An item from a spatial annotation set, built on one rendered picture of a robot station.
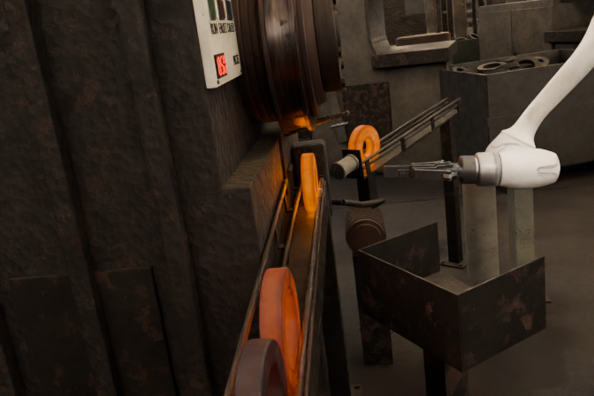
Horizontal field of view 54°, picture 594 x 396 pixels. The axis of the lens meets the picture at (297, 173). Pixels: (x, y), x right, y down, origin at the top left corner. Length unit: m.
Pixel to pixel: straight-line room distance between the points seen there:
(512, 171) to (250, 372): 1.03
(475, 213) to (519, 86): 1.52
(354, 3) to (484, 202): 2.28
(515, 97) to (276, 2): 2.51
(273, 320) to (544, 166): 0.96
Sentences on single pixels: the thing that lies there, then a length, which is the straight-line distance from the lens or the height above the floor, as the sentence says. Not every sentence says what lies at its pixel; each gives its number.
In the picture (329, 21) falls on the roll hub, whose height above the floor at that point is 1.15.
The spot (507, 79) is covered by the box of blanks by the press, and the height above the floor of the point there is 0.69.
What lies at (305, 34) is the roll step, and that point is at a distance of 1.34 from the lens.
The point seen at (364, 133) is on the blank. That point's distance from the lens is 2.03.
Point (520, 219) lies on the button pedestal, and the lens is 2.36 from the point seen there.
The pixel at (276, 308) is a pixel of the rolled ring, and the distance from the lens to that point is 0.84.
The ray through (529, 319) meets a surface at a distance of 1.10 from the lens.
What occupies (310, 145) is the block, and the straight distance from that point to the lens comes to 1.75.
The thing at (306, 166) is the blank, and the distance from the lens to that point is 1.51.
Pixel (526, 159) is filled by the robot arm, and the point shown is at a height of 0.75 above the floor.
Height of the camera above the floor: 1.15
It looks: 14 degrees down
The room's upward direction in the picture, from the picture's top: 7 degrees counter-clockwise
